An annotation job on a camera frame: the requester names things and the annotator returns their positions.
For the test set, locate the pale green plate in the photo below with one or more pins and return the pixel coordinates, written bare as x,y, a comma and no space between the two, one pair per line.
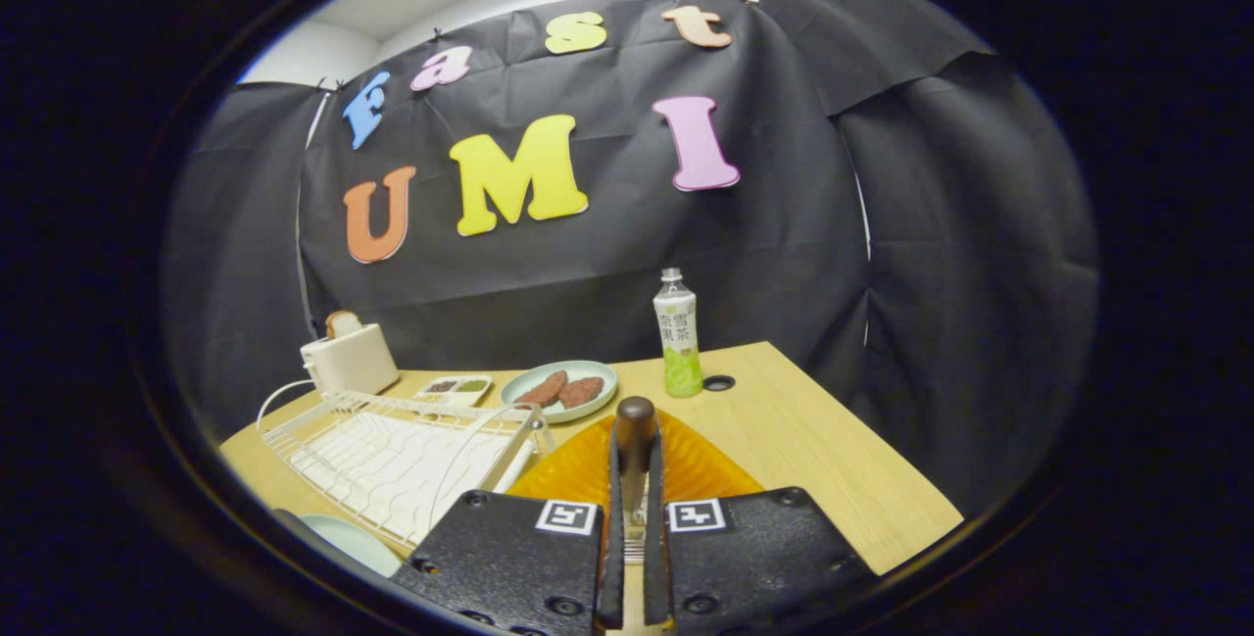
353,543

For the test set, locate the white toaster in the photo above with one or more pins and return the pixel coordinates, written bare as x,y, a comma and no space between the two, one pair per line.
353,362

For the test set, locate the toast bread slice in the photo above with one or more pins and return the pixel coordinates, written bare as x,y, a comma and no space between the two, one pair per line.
343,324

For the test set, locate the white drip tray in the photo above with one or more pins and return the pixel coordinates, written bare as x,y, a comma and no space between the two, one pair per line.
392,469

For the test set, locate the brown meat piece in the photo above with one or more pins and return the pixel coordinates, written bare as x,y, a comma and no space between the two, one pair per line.
541,389
581,392

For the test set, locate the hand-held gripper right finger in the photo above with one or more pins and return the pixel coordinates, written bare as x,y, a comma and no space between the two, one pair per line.
654,558

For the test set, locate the green tea bottle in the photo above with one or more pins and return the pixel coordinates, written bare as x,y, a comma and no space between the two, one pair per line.
678,342

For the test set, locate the black table grommet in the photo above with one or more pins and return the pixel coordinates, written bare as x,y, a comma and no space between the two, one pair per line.
718,382

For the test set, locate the white divided condiment tray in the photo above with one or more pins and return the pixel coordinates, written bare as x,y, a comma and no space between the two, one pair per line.
456,399

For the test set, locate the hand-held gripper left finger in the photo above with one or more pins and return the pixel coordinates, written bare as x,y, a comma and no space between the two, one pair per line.
612,558

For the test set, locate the pale green serving dish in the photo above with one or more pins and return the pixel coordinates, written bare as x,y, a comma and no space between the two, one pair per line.
607,383

